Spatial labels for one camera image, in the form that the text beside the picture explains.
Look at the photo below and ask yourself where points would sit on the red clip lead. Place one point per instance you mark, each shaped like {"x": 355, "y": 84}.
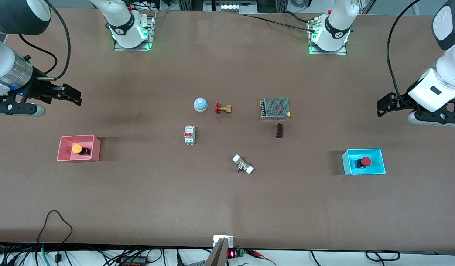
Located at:
{"x": 257, "y": 253}

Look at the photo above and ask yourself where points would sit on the red push button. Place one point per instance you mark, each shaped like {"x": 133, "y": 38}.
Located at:
{"x": 366, "y": 161}

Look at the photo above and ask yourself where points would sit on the white mounting bracket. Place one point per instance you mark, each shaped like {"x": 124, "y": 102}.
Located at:
{"x": 217, "y": 240}

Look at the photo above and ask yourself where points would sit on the metal mesh power supply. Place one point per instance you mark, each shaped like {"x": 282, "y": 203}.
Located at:
{"x": 276, "y": 108}

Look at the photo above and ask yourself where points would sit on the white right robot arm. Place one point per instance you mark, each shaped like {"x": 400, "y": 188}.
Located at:
{"x": 124, "y": 18}

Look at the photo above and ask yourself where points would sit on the red digit display module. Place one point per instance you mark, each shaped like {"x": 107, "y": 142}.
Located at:
{"x": 232, "y": 253}

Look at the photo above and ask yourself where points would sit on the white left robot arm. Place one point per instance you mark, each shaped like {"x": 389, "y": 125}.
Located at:
{"x": 336, "y": 22}

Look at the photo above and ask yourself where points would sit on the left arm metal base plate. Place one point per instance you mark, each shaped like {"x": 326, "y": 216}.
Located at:
{"x": 342, "y": 53}

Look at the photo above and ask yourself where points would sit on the black power strip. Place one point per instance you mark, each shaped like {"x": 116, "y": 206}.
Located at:
{"x": 133, "y": 261}

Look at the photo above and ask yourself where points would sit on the pink plastic box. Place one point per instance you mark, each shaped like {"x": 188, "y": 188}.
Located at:
{"x": 65, "y": 147}

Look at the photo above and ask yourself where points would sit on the yellow push button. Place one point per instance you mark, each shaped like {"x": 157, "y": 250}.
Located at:
{"x": 77, "y": 149}

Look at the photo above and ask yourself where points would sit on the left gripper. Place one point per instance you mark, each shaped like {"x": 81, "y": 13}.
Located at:
{"x": 400, "y": 100}

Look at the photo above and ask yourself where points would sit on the aluminium frame equipment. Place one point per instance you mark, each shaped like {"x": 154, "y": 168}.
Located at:
{"x": 231, "y": 6}

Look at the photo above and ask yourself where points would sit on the grey metal pole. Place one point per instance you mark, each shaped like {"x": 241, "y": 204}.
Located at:
{"x": 217, "y": 256}

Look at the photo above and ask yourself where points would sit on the white circuit breaker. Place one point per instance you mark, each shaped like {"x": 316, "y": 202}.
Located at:
{"x": 189, "y": 136}

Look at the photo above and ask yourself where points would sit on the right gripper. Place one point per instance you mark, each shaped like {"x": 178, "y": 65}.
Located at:
{"x": 38, "y": 87}

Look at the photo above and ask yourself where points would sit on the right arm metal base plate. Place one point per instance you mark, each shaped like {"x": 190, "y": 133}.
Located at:
{"x": 120, "y": 48}

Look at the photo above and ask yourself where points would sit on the blue round bell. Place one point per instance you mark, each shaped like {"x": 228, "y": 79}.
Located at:
{"x": 200, "y": 105}

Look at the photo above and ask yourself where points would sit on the dark brown rectangular block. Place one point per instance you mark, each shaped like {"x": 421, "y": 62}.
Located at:
{"x": 279, "y": 130}

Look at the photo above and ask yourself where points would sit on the cyan plastic box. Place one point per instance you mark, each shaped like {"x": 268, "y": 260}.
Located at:
{"x": 349, "y": 164}

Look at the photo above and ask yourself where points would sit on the metal fitting with white caps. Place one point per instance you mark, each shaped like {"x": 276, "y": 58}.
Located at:
{"x": 243, "y": 165}

